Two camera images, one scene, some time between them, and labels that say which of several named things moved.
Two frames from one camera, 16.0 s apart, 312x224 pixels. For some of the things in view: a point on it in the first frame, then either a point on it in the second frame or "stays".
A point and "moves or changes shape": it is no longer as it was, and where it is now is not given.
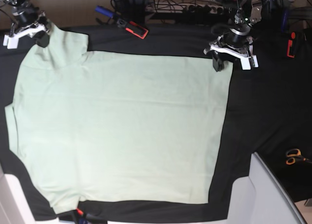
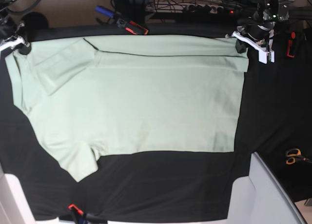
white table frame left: x=14 y=208 stays
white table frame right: x=259 y=198 stays
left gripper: x=29 y=20 -> x=10 y=37
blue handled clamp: x=105 y=11 stays
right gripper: x=237 y=42 -> x=258 y=33
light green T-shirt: x=115 y=126 moves or changes shape
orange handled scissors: x=294 y=154 stays
